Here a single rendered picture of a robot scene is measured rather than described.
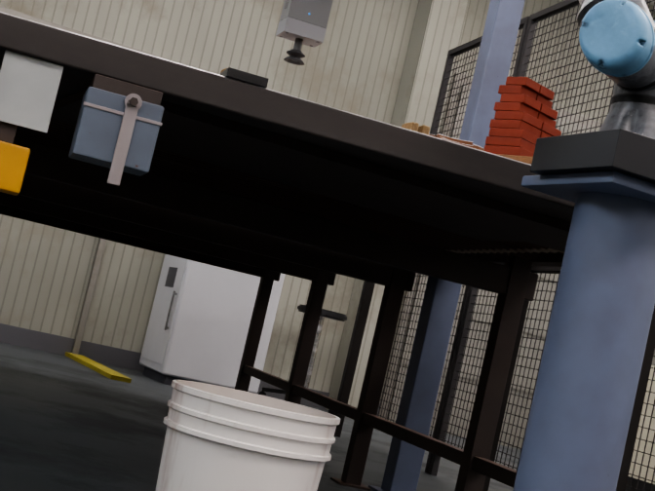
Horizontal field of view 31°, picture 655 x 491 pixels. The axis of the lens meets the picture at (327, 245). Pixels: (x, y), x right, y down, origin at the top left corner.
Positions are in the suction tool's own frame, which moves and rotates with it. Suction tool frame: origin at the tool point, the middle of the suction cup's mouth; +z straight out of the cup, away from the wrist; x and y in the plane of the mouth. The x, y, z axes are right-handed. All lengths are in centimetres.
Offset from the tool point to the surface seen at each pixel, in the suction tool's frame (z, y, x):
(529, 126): -16, -83, -61
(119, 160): 31, 32, 24
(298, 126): 16.3, 1.9, 22.6
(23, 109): 26, 49, 20
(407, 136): 12.6, -18.9, 23.2
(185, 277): 35, -89, -508
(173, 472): 80, 12, 34
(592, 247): 27, -46, 51
